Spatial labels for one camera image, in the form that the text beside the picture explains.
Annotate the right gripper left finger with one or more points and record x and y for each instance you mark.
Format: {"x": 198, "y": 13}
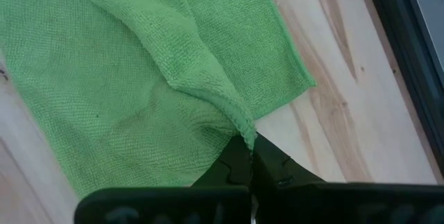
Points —
{"x": 208, "y": 203}

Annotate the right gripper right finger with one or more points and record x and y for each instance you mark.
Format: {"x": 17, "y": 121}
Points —
{"x": 295, "y": 203}

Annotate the green microfiber towel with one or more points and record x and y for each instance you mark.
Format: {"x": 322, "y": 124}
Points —
{"x": 121, "y": 78}

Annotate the black aluminium table frame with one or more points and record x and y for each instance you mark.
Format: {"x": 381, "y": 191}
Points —
{"x": 402, "y": 26}

